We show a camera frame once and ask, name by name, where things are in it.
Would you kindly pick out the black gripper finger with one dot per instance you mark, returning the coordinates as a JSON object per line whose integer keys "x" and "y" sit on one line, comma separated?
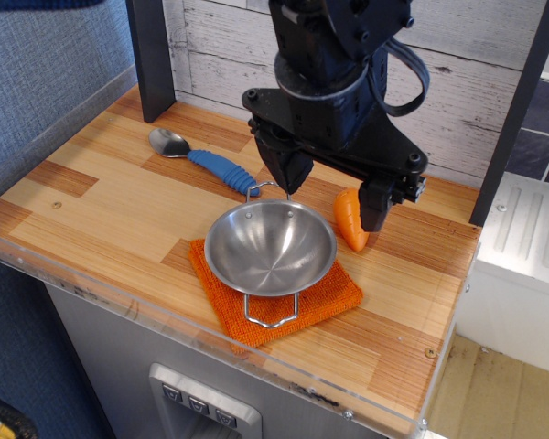
{"x": 288, "y": 165}
{"x": 376, "y": 200}

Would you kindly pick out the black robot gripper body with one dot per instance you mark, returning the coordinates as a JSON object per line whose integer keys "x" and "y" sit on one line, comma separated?
{"x": 344, "y": 124}

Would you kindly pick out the orange plastic carrot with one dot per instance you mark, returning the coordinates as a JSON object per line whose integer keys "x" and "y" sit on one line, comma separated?
{"x": 347, "y": 213}

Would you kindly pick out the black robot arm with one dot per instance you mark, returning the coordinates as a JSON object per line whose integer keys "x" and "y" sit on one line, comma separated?
{"x": 323, "y": 39}

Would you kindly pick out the orange knitted cloth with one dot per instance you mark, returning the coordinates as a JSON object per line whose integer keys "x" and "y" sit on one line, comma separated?
{"x": 283, "y": 302}

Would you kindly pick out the white toy sink unit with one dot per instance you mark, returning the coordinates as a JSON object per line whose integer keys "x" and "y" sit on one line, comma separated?
{"x": 506, "y": 304}

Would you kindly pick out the clear acrylic edge guard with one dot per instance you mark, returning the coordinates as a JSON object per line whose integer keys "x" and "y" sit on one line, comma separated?
{"x": 367, "y": 372}

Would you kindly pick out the grey toy fridge front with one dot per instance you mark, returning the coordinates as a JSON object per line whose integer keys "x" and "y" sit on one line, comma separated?
{"x": 117, "y": 353}

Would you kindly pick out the silver dispenser button panel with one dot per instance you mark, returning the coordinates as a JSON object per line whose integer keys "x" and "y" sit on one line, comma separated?
{"x": 191, "y": 409}

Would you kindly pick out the black yellow object in corner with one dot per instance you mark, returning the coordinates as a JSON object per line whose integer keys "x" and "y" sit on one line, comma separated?
{"x": 15, "y": 425}

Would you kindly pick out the steel colander bowl with handles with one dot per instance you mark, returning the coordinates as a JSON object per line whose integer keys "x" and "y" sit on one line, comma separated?
{"x": 270, "y": 248}

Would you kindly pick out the spoon with blue handle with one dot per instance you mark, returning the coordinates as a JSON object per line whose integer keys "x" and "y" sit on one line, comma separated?
{"x": 171, "y": 145}

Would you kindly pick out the dark right upright post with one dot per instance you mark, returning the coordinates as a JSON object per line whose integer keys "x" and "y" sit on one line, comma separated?
{"x": 531, "y": 72}

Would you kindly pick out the dark upright post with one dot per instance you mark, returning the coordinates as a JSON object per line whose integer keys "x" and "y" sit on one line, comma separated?
{"x": 531, "y": 72}
{"x": 152, "y": 59}

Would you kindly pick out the dark left upright post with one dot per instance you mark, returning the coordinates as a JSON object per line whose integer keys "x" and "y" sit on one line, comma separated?
{"x": 152, "y": 59}

